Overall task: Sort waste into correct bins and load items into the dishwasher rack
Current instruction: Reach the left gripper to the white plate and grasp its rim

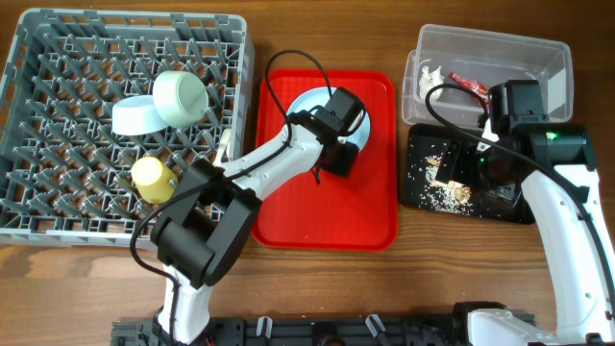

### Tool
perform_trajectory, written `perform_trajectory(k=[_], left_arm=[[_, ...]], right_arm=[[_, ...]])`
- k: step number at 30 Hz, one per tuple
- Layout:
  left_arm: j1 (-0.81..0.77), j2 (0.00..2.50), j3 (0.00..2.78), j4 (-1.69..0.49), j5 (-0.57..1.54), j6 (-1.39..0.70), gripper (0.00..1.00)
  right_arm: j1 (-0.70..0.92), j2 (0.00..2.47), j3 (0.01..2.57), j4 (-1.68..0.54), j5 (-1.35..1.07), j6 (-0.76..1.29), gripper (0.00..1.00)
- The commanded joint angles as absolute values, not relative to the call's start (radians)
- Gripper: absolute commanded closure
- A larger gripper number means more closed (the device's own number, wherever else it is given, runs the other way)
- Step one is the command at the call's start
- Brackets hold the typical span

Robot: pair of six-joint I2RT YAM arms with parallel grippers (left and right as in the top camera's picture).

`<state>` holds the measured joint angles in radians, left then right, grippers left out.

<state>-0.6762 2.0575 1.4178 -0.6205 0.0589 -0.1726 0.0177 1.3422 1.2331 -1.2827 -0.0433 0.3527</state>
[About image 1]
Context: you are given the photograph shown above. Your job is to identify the small light blue saucer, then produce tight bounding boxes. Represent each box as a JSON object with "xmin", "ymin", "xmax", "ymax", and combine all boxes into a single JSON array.
[{"xmin": 111, "ymin": 95, "xmax": 168, "ymax": 136}]

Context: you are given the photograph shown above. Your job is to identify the clear plastic waste bin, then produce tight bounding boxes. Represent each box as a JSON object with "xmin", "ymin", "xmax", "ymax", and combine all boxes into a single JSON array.
[{"xmin": 402, "ymin": 24, "xmax": 574, "ymax": 125}]

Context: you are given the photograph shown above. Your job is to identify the black plastic food-waste tray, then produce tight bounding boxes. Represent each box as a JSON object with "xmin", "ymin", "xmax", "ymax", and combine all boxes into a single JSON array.
[{"xmin": 401, "ymin": 124, "xmax": 534, "ymax": 225}]

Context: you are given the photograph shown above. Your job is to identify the red plastic serving tray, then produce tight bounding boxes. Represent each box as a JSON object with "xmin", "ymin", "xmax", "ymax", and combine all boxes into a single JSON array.
[{"xmin": 252, "ymin": 68, "xmax": 399, "ymax": 252}]

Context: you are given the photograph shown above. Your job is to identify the white tissue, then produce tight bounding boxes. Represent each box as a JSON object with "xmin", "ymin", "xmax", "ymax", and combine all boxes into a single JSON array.
[{"xmin": 418, "ymin": 65, "xmax": 444, "ymax": 100}]

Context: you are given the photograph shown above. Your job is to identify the rice and food scraps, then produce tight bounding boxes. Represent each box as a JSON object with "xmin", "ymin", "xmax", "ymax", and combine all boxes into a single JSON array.
[{"xmin": 402, "ymin": 136, "xmax": 474, "ymax": 215}]

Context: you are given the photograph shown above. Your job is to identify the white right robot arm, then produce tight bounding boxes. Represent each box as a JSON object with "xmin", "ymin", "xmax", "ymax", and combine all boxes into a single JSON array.
[{"xmin": 447, "ymin": 123, "xmax": 614, "ymax": 345}]

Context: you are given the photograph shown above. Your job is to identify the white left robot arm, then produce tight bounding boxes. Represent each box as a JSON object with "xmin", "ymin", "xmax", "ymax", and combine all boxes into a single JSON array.
[{"xmin": 150, "ymin": 107, "xmax": 369, "ymax": 345}]

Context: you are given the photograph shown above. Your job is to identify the grey plastic dishwasher rack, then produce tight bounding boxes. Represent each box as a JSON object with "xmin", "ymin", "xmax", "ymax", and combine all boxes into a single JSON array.
[{"xmin": 1, "ymin": 9, "xmax": 255, "ymax": 247}]

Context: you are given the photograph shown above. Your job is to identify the red snack wrapper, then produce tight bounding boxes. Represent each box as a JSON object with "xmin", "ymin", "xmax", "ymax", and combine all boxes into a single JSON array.
[{"xmin": 448, "ymin": 71, "xmax": 489, "ymax": 104}]

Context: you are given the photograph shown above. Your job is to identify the large light blue plate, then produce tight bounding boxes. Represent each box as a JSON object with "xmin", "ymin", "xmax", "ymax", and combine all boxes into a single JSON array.
[{"xmin": 287, "ymin": 86, "xmax": 371, "ymax": 151}]

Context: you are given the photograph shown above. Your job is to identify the white plastic fork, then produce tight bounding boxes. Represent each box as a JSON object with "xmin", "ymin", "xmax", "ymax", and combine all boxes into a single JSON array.
[{"xmin": 212, "ymin": 128, "xmax": 232, "ymax": 166}]

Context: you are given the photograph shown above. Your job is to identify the light green bowl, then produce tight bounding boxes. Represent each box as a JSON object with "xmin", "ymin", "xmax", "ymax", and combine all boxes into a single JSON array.
[{"xmin": 152, "ymin": 71, "xmax": 209, "ymax": 129}]

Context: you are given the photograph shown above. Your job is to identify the yellow plastic cup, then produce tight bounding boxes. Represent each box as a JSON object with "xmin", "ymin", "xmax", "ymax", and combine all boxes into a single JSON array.
[{"xmin": 131, "ymin": 157, "xmax": 178, "ymax": 205}]

